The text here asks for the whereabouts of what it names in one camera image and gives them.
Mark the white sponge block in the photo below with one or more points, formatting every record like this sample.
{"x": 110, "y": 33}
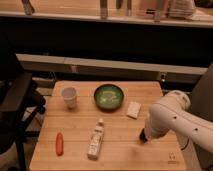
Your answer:
{"x": 133, "y": 109}

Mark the green bowl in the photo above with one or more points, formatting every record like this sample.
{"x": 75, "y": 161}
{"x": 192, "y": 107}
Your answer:
{"x": 108, "y": 97}

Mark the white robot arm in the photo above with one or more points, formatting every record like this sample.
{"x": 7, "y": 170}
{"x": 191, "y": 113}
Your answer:
{"x": 170, "y": 112}

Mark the white plastic bottle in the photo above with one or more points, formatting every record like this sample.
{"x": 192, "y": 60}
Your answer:
{"x": 96, "y": 140}

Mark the orange carrot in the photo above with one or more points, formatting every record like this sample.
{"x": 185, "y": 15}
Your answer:
{"x": 59, "y": 144}

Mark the black office chair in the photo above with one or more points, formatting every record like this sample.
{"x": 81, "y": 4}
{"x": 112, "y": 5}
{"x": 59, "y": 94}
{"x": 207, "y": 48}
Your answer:
{"x": 19, "y": 104}

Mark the white paper cup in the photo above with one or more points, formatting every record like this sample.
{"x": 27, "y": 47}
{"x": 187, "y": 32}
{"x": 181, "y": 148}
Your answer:
{"x": 69, "y": 96}

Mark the black eraser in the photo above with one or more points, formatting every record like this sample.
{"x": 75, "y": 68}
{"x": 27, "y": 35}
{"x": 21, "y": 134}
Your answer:
{"x": 142, "y": 136}

